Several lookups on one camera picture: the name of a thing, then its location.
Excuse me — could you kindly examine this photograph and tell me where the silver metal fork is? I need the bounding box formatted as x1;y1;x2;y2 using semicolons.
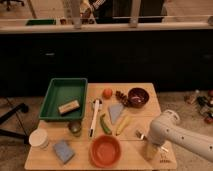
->
135;130;169;153

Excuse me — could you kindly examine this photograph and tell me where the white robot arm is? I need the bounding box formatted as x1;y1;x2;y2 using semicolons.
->
145;110;213;162

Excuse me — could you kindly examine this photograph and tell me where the orange bowl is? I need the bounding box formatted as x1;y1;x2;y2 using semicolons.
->
89;135;122;168

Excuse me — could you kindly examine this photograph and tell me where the purple bowl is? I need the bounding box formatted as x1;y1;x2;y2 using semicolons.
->
128;88;149;108

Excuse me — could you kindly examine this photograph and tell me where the yellow banana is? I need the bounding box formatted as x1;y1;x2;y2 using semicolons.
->
116;116;131;135

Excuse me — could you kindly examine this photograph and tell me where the light blue cloth wedge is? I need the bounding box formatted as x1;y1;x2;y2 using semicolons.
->
108;103;124;124

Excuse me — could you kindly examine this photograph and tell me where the dark grape bunch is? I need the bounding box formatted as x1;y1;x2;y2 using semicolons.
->
115;91;129;106

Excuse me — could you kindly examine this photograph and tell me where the green pepper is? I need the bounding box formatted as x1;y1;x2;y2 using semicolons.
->
100;114;112;135

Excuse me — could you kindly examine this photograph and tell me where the orange fruit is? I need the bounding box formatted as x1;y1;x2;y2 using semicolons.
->
102;88;113;99

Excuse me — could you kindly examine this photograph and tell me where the green avocado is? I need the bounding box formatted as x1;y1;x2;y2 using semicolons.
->
68;121;81;137

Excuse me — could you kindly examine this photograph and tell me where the blue sponge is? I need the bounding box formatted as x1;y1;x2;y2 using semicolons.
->
53;140;75;164

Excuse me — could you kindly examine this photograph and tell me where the wooden block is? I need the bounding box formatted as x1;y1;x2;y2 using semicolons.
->
58;100;80;115

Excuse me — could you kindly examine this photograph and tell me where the green plastic tray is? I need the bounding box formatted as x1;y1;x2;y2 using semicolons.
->
39;78;87;122

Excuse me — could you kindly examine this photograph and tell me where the white cup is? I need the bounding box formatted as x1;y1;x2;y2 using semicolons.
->
29;129;49;149

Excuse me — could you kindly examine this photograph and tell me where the black chair base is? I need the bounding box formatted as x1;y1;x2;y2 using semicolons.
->
0;103;29;144

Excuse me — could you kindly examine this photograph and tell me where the small green bin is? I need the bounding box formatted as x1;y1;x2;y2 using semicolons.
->
26;19;56;26

